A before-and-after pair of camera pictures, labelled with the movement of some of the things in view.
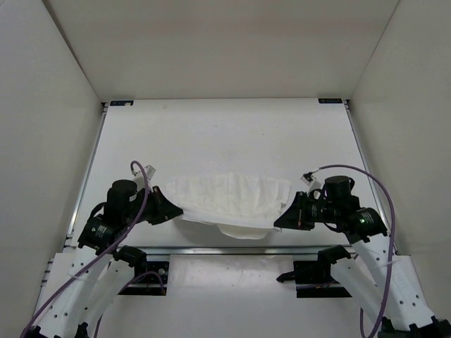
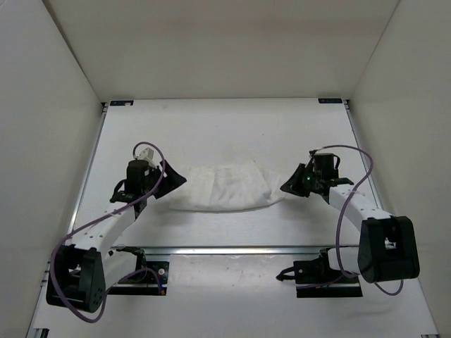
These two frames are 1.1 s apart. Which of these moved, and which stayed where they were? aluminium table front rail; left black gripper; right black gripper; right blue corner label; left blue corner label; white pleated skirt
Moved: white pleated skirt; left black gripper; right black gripper
Stayed: aluminium table front rail; left blue corner label; right blue corner label
